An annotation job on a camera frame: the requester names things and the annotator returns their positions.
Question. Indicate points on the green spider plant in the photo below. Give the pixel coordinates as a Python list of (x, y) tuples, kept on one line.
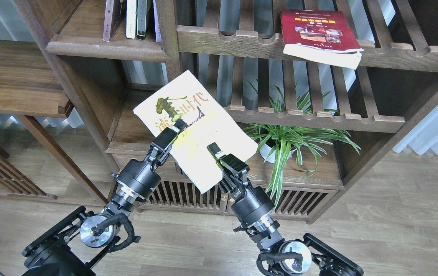
[(283, 139)]

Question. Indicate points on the white plant pot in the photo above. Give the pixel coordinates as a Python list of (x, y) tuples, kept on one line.
[(269, 151)]

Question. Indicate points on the dark brown book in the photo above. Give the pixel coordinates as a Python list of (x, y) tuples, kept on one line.
[(115, 12)]

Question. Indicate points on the wooden side table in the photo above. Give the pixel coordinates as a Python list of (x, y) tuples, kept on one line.
[(29, 89)]

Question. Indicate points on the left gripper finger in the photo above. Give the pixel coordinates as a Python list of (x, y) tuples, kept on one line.
[(179, 126)]

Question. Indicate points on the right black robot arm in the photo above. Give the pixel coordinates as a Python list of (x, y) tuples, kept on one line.
[(277, 257)]

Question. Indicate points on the white upright book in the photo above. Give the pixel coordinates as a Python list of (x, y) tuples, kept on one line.
[(131, 19)]

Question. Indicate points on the dark wooden bookshelf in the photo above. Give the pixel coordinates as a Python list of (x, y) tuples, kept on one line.
[(396, 82)]

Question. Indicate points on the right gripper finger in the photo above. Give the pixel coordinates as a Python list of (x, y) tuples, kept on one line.
[(215, 151)]

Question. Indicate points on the dark green upright book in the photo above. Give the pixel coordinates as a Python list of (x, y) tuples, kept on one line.
[(142, 18)]

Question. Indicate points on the pale upright book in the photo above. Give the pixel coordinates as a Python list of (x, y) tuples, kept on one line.
[(156, 23)]

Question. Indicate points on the yellow green book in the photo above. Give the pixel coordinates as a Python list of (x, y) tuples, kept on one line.
[(207, 122)]

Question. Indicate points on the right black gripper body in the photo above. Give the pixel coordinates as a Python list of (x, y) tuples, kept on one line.
[(234, 173)]

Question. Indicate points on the red book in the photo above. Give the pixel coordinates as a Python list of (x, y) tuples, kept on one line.
[(320, 36)]

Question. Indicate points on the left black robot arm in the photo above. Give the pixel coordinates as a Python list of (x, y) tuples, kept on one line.
[(111, 230)]

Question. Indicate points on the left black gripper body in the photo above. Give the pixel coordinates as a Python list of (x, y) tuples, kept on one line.
[(160, 147)]

